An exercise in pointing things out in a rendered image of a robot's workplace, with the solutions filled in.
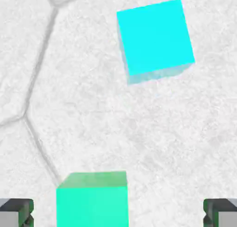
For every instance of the small green cube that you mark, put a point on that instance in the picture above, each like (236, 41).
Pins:
(92, 206)

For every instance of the small cyan cube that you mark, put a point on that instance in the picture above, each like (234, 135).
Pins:
(155, 38)

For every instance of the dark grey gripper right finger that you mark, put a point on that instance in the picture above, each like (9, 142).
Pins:
(220, 210)

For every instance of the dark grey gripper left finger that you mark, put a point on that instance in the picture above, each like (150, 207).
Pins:
(16, 210)

